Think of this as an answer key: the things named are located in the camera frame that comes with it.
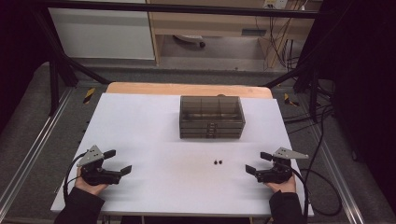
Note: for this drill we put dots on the black metal frame struts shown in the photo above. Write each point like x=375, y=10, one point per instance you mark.
x=53, y=87
x=314, y=93

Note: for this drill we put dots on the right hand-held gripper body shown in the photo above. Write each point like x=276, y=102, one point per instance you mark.
x=277, y=175

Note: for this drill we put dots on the office chair base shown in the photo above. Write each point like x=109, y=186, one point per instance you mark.
x=190, y=39

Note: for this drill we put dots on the person's left hand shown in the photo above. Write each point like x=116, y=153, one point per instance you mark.
x=90, y=188

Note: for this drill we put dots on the white board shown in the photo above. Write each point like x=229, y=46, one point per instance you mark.
x=149, y=130

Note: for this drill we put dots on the light wooden desk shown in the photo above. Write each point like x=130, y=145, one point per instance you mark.
x=211, y=23

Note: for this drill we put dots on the person's right hand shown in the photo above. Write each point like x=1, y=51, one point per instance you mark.
x=285, y=187

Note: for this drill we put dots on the smoky plastic drawer box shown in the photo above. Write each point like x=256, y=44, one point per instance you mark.
x=210, y=112

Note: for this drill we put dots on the white cabinet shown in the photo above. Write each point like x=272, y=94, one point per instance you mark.
x=102, y=34

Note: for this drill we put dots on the yellow black tape strip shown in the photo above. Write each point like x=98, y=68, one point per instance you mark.
x=89, y=95
x=290, y=100

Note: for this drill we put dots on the black metal crossbar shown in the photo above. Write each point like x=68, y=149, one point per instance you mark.
x=186, y=8

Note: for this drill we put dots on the white power strip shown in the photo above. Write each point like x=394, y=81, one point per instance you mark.
x=275, y=3

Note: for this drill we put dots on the aluminium rail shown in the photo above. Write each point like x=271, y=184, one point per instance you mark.
x=336, y=174
x=34, y=146

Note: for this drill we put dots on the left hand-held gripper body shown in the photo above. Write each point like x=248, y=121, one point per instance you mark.
x=99, y=176

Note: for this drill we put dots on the black curtain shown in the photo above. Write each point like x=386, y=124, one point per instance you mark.
x=18, y=56
x=364, y=77

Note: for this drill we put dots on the wooden table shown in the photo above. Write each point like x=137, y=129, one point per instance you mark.
x=155, y=88

